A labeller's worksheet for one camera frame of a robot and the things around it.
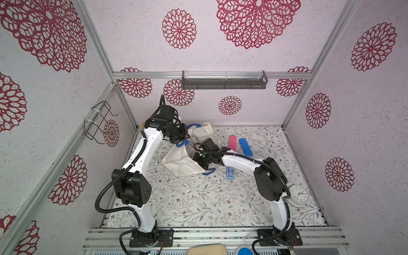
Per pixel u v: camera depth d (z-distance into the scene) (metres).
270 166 0.53
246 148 1.08
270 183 0.53
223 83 0.87
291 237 0.69
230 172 0.95
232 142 1.12
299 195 0.83
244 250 0.69
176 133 0.70
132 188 0.46
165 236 0.75
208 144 0.75
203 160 0.80
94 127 0.76
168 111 0.64
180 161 0.80
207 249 0.71
